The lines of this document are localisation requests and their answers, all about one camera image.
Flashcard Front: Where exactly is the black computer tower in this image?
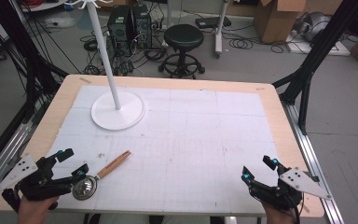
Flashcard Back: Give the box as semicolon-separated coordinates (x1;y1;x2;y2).
106;5;132;52
131;3;154;49

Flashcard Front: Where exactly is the coiled black cable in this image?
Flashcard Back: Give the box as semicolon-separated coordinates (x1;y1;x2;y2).
227;36;255;50
83;38;100;53

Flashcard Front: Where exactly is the white grid mat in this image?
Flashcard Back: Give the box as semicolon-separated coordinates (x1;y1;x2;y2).
45;85;288;217

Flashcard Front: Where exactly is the aluminium rail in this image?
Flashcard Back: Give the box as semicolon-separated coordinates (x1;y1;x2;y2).
0;121;34;204
280;100;345;224

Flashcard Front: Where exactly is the black flat case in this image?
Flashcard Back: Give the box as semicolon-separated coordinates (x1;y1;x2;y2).
195;15;233;30

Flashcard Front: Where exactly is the person's right hand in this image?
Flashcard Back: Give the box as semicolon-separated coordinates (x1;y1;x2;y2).
260;200;296;224

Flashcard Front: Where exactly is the white metal stand post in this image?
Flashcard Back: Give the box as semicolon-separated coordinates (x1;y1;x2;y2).
213;0;231;59

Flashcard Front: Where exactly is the black metal frame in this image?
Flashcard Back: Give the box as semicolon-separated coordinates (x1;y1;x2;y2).
271;0;358;136
0;0;70;125

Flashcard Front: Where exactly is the black round stool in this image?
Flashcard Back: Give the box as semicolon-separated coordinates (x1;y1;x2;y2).
158;23;206;80

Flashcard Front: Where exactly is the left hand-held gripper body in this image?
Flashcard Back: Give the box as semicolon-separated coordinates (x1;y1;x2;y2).
0;154;76;213

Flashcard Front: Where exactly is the metal ladle with wooden handle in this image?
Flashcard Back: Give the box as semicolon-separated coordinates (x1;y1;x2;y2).
72;149;131;202

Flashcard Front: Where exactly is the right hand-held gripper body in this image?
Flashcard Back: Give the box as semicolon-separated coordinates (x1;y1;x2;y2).
248;165;333;213

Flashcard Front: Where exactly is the person's left hand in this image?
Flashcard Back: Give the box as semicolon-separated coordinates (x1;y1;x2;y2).
17;195;60;224

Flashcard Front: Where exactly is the wooden table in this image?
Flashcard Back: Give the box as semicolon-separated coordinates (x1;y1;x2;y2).
0;74;326;218

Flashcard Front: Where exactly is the large open cardboard box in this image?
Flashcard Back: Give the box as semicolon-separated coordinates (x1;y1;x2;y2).
254;0;308;45

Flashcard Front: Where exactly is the white flat board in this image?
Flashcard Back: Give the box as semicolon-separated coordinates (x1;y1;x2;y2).
284;30;351;57

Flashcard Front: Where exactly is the grey rounded machine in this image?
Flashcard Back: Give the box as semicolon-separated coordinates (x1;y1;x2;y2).
293;11;332;43

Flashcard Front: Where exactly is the white hook stand with round base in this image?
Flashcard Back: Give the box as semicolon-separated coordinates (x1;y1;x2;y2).
71;0;147;132

